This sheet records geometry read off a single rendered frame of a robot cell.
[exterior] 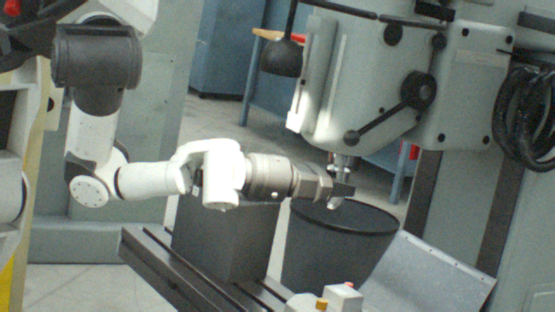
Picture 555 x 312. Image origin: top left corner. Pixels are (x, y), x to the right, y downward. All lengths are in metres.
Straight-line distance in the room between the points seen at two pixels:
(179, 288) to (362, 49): 0.75
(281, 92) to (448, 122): 7.34
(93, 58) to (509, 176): 0.89
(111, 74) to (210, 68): 7.47
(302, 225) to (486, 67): 2.03
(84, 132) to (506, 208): 0.88
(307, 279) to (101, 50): 2.31
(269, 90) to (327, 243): 5.67
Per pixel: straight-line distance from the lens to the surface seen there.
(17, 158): 2.01
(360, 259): 3.68
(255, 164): 1.66
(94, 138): 1.68
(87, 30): 1.62
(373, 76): 1.62
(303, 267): 3.73
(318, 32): 1.62
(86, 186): 1.74
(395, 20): 1.49
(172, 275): 2.06
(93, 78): 1.57
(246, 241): 2.02
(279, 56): 1.54
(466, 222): 2.02
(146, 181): 1.72
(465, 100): 1.76
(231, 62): 9.14
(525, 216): 1.93
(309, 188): 1.69
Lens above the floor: 1.67
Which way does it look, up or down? 10 degrees down
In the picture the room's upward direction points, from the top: 12 degrees clockwise
